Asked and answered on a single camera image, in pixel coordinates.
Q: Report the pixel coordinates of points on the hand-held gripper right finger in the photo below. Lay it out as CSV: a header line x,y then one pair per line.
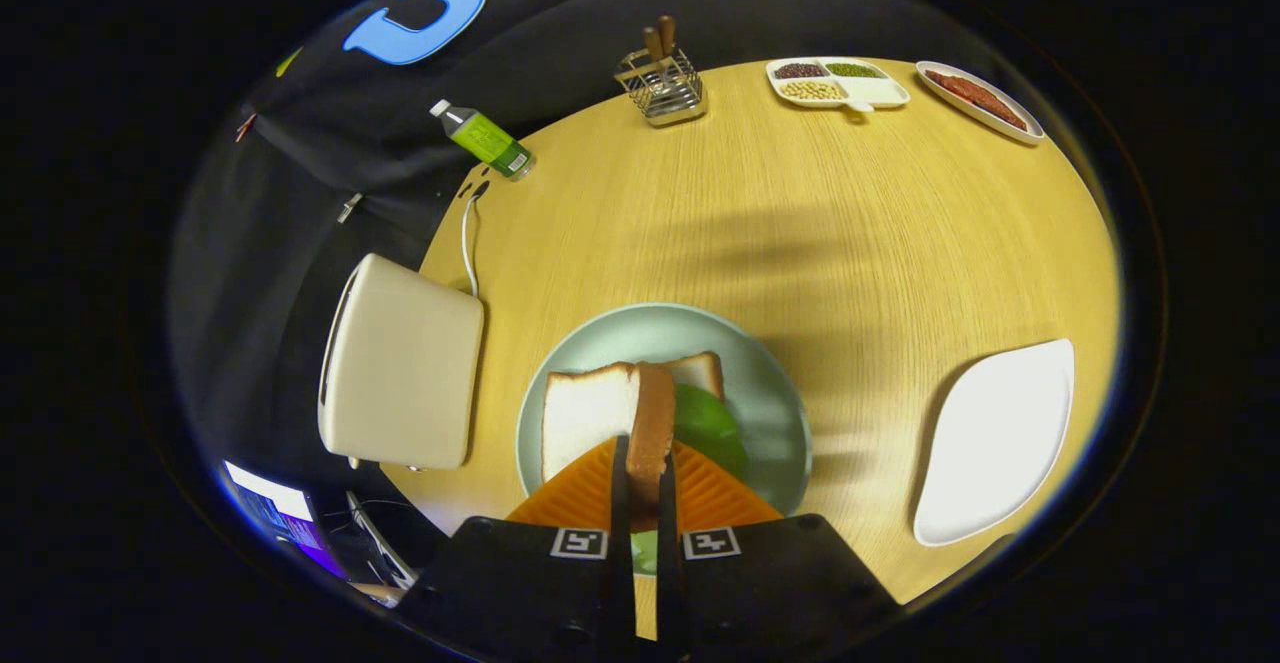
x,y
780,583

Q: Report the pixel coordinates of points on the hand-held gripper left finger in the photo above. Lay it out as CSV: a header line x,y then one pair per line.
x,y
520,583

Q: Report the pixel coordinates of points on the green lettuce leaf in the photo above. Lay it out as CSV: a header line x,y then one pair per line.
x,y
710,433

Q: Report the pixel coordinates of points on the toasted bread slice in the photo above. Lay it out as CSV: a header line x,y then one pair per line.
x,y
590,418

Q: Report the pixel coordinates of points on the white-edged keyboard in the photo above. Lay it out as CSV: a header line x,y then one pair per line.
x,y
385,548

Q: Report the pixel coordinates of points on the white bread slice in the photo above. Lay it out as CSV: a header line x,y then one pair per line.
x,y
700,373

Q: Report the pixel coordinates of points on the computer monitor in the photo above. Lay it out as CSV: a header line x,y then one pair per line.
x,y
280,513

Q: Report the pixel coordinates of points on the white toaster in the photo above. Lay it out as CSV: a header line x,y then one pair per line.
x,y
400,363

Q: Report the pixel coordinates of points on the white leaf-shaped plate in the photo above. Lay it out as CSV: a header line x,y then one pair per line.
x,y
1000,443

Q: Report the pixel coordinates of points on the pale green round plate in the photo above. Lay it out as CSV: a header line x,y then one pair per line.
x,y
650,328

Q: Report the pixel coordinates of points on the silver cloth clip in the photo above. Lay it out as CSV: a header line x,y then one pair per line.
x,y
350,208

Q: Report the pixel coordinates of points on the black backdrop cloth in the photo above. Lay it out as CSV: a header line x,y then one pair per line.
x,y
300,203

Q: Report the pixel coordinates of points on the green drink bottle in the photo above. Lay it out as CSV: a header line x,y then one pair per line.
x,y
485,140

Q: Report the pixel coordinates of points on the yellow soybeans pile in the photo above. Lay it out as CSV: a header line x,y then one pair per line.
x,y
812,91

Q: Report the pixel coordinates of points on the white divided dish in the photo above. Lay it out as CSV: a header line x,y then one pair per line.
x,y
875,93

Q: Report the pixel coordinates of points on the white oval meat plate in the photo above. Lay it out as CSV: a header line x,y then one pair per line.
x,y
1000,128

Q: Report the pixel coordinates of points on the red beans pile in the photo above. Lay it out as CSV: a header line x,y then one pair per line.
x,y
800,71

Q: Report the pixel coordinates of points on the green beans pile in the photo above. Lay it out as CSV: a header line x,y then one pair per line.
x,y
855,70

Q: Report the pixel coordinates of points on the red meat slice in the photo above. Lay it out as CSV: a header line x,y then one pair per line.
x,y
975,98

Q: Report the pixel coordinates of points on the red cloth clip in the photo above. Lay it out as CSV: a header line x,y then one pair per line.
x,y
246,127

